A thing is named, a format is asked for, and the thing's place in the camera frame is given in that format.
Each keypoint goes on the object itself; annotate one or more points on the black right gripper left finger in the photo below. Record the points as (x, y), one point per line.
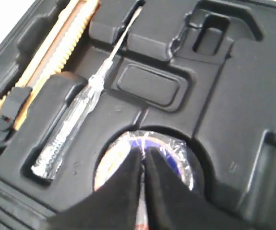
(111, 207)

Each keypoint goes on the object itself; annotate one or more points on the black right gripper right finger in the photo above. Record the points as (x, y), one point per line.
(172, 206)

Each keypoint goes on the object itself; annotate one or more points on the electrical tape roll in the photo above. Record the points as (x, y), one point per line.
(173, 150)

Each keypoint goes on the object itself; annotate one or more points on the black plastic tool case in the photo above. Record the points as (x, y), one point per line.
(200, 70)

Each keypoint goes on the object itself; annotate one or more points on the clear tester screwdriver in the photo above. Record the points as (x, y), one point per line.
(51, 157)

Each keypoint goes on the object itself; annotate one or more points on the orange utility knife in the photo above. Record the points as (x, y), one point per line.
(49, 59)

